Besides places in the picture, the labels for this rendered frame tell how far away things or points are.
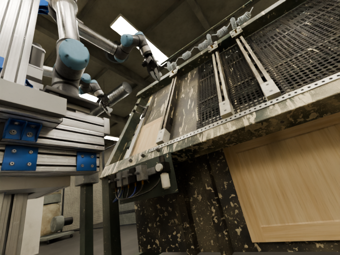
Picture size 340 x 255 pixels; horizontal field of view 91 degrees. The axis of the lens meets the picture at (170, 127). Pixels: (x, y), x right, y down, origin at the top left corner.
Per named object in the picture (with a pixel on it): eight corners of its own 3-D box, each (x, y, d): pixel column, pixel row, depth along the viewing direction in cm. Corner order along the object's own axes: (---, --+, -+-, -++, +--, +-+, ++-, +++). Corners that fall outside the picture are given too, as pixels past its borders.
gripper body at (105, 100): (112, 103, 157) (105, 92, 156) (103, 107, 154) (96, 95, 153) (111, 105, 164) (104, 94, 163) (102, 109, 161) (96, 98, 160)
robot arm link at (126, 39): (121, 53, 111) (134, 53, 119) (129, 40, 103) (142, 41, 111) (116, 43, 111) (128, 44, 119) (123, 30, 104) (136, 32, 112)
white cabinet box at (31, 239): (-10, 264, 324) (9, 161, 402) (28, 253, 370) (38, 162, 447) (-2, 265, 294) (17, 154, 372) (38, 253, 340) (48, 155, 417)
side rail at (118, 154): (114, 172, 153) (104, 166, 148) (143, 104, 233) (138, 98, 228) (118, 171, 150) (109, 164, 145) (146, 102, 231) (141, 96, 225)
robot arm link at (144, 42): (129, 37, 117) (138, 38, 123) (136, 51, 117) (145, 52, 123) (135, 29, 111) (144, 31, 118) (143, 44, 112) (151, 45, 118)
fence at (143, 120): (127, 162, 138) (124, 159, 136) (152, 99, 208) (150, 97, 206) (131, 160, 136) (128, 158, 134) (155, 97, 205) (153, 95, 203)
